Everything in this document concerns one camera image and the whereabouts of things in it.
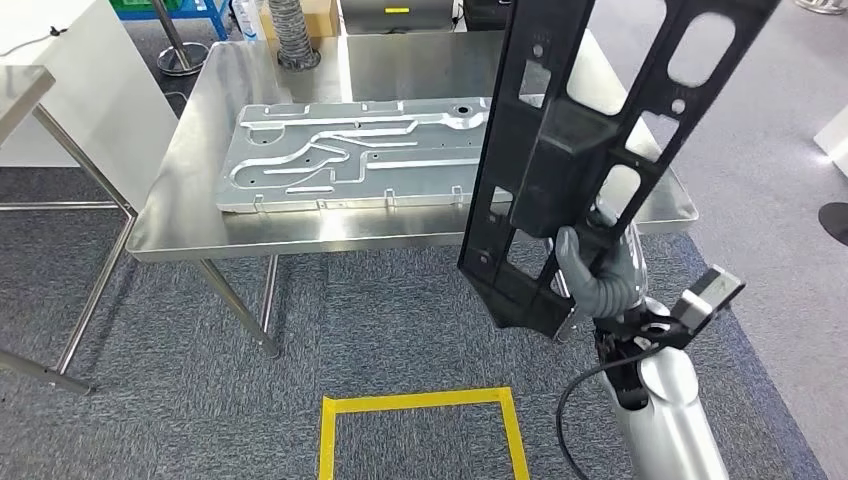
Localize steel table with stretcher bars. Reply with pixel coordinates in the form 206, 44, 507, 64
0, 64, 139, 397

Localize clear plastic bottle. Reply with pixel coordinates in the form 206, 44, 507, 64
231, 0, 268, 43

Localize chrome stanchion post with base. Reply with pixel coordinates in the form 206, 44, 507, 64
148, 0, 211, 77

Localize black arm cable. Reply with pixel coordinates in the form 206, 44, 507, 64
555, 347, 664, 480

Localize stamped silver metal plate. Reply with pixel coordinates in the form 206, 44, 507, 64
215, 97, 517, 215

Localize stainless steel workbench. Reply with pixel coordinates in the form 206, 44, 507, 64
125, 29, 701, 360

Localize silver round stanchion base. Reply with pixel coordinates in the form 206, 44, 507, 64
793, 0, 848, 17

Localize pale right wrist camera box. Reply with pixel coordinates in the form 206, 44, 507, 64
672, 266, 747, 336

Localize black stanchion post with base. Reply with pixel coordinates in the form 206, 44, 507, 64
818, 201, 848, 248

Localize brown cardboard box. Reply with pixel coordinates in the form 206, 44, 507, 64
256, 0, 342, 41

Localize black equipment box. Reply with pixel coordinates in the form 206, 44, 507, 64
462, 0, 513, 32

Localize white cabinet with light strip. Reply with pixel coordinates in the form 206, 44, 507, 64
813, 102, 848, 178

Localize black plastic mounting plate part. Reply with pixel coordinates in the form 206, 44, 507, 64
457, 0, 783, 340

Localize dark grey machine housing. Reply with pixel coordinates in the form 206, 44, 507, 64
337, 0, 462, 36

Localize blue steel shelf rack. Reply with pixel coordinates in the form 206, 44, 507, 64
109, 0, 230, 42

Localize grey ribbed duct hose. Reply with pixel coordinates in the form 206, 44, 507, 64
268, 0, 323, 72

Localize thin black cable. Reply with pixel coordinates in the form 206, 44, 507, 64
0, 25, 69, 60

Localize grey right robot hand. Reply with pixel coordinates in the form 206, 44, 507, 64
553, 223, 649, 321

